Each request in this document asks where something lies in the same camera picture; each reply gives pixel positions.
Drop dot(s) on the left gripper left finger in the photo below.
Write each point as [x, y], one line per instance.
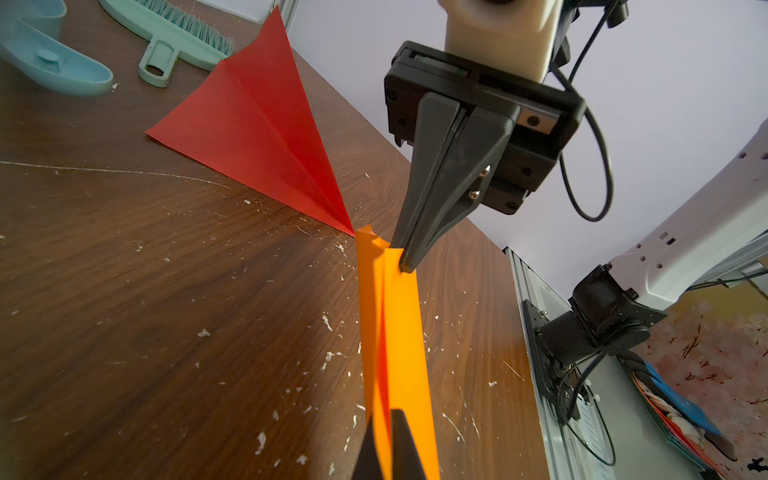
[367, 466]

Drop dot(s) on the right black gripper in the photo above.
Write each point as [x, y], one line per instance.
[455, 152]

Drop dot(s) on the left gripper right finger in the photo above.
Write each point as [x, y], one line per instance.
[406, 463]

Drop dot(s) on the orange square paper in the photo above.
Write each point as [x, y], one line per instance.
[393, 353]

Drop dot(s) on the red square paper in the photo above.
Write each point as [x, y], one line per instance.
[251, 121]

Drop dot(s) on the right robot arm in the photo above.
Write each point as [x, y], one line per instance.
[618, 302]

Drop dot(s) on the green hand brush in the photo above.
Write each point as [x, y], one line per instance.
[172, 34]

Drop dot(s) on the light blue dustpan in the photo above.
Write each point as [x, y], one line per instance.
[30, 41]

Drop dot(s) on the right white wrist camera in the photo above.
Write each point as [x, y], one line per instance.
[516, 37]

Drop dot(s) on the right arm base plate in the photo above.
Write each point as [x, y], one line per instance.
[543, 354]

